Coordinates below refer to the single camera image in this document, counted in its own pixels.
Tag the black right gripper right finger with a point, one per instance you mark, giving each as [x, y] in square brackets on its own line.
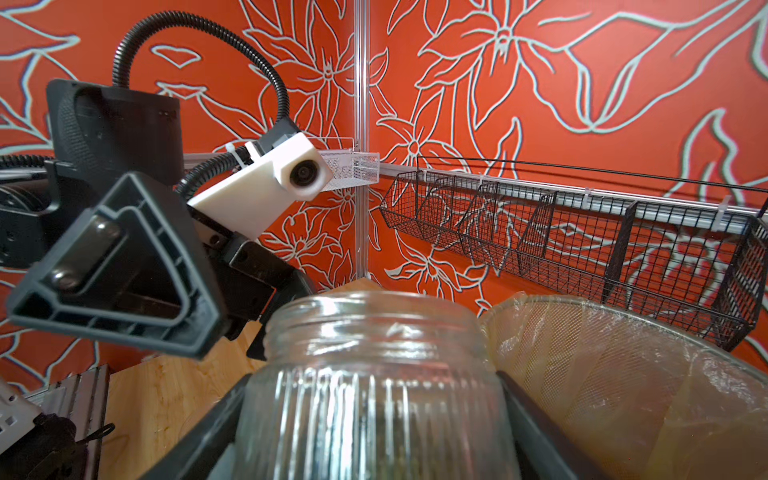
[543, 450]

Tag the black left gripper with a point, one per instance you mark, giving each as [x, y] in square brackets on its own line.
[132, 271]

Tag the black wire wall basket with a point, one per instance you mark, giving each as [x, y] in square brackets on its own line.
[698, 266]

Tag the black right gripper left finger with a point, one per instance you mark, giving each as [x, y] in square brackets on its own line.
[207, 451]

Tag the yellow plastic bin liner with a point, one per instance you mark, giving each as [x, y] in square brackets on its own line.
[641, 398]

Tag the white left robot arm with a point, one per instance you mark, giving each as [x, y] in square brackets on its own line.
[101, 133]

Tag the beige lidded jar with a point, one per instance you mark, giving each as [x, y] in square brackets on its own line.
[375, 385]

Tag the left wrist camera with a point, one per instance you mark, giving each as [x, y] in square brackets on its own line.
[251, 200]

